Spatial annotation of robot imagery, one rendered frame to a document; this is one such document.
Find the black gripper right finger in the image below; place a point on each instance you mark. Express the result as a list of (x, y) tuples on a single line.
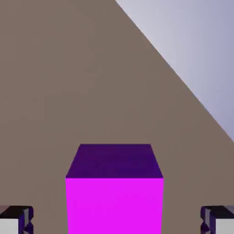
[(219, 217)]

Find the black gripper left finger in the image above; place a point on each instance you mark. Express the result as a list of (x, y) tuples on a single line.
[(12, 217)]

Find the small magenta cube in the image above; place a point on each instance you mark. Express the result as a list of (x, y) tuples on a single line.
[(114, 201)]

